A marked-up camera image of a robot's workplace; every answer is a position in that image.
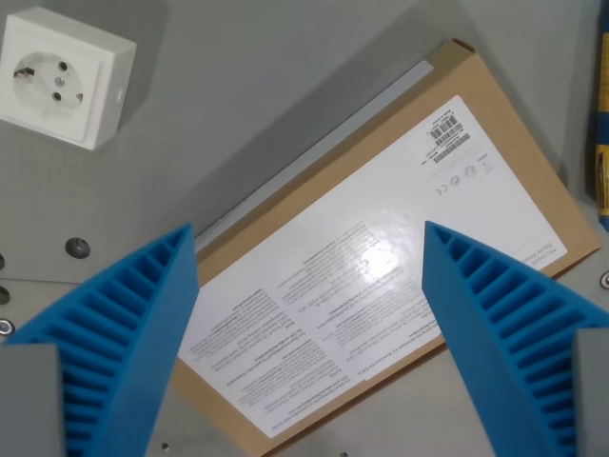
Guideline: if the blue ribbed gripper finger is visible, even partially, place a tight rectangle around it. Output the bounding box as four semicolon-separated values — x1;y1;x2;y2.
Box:
1;223;201;457
421;220;602;457

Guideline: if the white printed label sticker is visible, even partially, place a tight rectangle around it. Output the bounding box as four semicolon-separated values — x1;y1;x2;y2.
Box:
177;94;567;439

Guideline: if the brown cardboard box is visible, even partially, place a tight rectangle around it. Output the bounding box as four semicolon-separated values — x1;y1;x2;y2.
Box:
169;38;603;457

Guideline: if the blue and yellow box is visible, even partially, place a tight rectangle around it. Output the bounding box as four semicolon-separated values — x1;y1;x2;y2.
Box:
586;0;609;214

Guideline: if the white wall socket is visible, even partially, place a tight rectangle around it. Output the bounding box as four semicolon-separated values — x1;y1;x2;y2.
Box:
0;6;139;151

